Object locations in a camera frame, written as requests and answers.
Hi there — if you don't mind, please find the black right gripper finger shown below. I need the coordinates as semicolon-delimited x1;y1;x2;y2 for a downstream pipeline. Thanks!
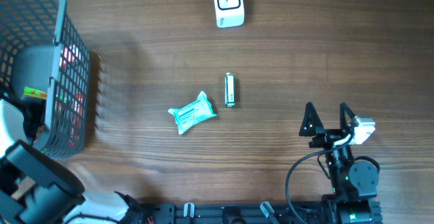
340;102;355;132
299;102;324;137

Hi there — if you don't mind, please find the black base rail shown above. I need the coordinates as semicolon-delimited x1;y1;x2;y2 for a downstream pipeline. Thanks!
81;200;384;224

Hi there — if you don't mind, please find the green white gum pack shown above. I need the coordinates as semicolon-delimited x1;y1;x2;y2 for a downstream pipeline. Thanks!
225;73;236;107

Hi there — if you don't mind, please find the grey plastic shopping basket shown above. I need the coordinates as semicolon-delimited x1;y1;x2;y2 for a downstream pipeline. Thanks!
1;0;91;159

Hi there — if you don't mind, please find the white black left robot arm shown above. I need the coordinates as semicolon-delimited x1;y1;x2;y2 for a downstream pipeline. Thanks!
1;86;144;223

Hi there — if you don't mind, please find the green candy bag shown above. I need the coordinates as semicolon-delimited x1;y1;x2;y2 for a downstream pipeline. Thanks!
21;87;48;100

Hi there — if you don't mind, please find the white barcode scanner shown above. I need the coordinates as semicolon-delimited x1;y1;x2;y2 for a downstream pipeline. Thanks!
214;0;245;29

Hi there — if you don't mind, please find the teal tissue pack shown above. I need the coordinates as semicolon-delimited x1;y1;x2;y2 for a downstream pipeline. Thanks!
167;91;217;134

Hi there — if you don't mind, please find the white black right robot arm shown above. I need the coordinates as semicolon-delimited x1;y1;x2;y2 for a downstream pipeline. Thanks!
299;102;380;223

